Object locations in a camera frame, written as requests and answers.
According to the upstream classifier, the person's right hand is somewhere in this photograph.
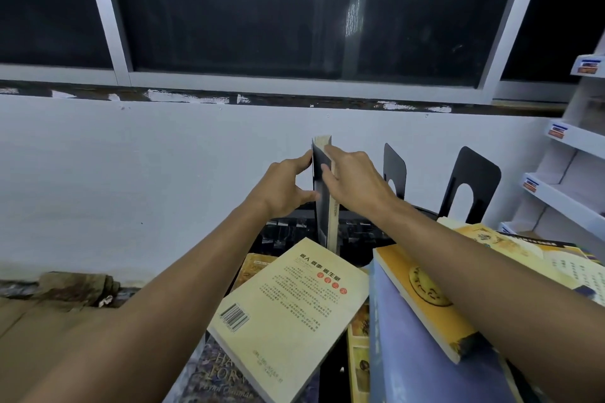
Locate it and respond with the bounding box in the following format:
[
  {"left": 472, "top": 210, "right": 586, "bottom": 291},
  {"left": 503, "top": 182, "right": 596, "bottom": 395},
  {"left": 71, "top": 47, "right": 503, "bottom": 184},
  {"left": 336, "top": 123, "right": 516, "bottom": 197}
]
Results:
[{"left": 320, "top": 145, "right": 403, "bottom": 224}]

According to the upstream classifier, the person's left hand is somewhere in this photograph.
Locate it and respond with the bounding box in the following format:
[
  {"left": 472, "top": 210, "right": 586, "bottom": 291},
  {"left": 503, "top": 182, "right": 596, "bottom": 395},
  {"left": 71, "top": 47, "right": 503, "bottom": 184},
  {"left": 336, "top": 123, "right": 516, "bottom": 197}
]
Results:
[{"left": 245, "top": 150, "right": 322, "bottom": 222}]

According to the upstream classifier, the grey cover book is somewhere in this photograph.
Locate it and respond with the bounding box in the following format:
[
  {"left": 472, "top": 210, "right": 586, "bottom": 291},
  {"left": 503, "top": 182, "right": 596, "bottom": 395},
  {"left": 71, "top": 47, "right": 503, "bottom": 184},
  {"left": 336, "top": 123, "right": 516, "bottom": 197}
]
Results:
[{"left": 311, "top": 135, "right": 341, "bottom": 256}]

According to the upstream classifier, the row of books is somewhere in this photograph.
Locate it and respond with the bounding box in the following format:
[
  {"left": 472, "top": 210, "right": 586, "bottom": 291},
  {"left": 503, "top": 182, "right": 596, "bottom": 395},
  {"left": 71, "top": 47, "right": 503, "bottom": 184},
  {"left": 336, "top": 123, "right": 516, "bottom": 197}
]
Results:
[{"left": 250, "top": 142, "right": 502, "bottom": 269}]

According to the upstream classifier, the yellow book with blue spine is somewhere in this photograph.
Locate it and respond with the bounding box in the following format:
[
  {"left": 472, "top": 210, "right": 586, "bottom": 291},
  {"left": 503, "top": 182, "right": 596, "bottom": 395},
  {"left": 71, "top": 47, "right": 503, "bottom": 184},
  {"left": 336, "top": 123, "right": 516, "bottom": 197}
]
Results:
[{"left": 372, "top": 222, "right": 549, "bottom": 365}]

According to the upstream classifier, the cream book with barcode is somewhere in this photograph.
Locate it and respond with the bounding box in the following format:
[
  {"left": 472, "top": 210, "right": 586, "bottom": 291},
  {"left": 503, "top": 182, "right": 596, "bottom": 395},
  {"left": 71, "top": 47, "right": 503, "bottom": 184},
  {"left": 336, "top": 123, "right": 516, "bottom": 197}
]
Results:
[{"left": 207, "top": 237, "right": 371, "bottom": 403}]

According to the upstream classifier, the yellow book with black characters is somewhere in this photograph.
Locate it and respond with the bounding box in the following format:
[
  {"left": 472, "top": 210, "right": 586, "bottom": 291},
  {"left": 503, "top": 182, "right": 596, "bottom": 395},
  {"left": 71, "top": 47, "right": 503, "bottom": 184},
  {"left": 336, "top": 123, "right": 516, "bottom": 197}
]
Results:
[{"left": 347, "top": 298, "right": 372, "bottom": 403}]

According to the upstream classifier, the lavender Hanyu Pinyin dictionary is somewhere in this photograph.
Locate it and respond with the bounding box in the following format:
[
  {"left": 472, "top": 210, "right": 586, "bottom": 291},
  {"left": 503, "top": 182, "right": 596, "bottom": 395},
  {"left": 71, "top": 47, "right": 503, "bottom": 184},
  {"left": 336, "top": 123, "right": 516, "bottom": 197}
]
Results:
[{"left": 368, "top": 258, "right": 519, "bottom": 403}]

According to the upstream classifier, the Van Gogh cover handbook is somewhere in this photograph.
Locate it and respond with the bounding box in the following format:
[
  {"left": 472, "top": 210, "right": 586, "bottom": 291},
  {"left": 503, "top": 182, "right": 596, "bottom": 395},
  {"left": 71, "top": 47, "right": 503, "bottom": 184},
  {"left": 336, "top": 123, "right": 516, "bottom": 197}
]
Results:
[{"left": 163, "top": 336, "right": 322, "bottom": 403}]

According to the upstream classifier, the cream-paged book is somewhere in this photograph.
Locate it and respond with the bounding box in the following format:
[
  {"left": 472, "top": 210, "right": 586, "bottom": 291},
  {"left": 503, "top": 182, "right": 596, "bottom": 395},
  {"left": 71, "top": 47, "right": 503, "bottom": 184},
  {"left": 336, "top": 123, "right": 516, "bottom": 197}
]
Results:
[{"left": 437, "top": 217, "right": 605, "bottom": 308}]

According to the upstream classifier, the person's left forearm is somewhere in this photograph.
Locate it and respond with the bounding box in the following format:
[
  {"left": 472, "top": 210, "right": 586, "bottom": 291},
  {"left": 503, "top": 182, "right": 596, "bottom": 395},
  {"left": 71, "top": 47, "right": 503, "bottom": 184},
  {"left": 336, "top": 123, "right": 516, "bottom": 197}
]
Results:
[{"left": 18, "top": 197, "right": 273, "bottom": 403}]

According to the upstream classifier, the person's right forearm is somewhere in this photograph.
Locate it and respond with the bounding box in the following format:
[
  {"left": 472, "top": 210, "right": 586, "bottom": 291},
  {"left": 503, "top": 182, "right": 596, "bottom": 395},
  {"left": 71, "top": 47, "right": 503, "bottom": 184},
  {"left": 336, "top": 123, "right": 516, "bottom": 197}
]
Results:
[{"left": 376, "top": 197, "right": 605, "bottom": 403}]

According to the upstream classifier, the round black table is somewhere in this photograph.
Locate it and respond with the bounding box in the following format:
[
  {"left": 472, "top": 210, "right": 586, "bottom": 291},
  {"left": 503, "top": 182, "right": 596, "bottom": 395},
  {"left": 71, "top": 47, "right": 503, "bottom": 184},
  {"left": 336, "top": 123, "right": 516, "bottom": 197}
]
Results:
[{"left": 231, "top": 203, "right": 545, "bottom": 403}]

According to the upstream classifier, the white cardboard display stand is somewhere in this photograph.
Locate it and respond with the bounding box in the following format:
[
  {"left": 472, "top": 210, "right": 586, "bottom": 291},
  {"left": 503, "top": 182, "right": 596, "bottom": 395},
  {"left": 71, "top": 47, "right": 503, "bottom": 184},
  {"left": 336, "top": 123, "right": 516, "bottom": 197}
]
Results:
[{"left": 498, "top": 29, "right": 605, "bottom": 266}]

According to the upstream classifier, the brown crumpled rag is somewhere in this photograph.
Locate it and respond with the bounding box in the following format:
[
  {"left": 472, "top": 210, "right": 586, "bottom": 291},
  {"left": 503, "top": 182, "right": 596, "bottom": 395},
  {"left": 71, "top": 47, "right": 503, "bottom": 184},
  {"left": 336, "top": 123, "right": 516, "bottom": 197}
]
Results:
[{"left": 33, "top": 271, "right": 122, "bottom": 308}]

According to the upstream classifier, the brown cardboard sheet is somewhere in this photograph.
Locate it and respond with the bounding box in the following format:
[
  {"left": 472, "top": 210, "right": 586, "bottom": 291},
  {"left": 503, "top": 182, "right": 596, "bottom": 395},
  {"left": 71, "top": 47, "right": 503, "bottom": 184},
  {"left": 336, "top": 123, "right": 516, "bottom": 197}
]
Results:
[{"left": 0, "top": 296, "right": 124, "bottom": 403}]

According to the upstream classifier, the aluminium frame window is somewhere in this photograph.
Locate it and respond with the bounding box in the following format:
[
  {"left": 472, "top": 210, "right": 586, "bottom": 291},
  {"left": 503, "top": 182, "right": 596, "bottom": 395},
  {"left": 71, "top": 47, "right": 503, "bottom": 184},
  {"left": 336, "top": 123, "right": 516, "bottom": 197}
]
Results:
[{"left": 0, "top": 0, "right": 605, "bottom": 106}]

